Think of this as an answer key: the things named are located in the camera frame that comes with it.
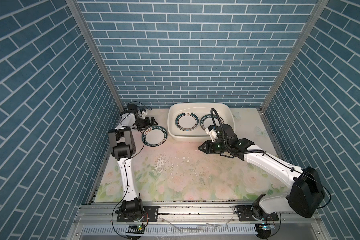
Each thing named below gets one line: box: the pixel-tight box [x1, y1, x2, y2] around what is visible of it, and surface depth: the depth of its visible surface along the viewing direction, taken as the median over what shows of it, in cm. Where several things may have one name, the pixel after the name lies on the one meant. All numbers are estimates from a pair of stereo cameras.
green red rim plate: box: [175, 112, 200, 132], surface depth 113 cm
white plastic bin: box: [167, 102, 236, 142], surface depth 114 cm
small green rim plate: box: [141, 125, 168, 147], surface depth 107 cm
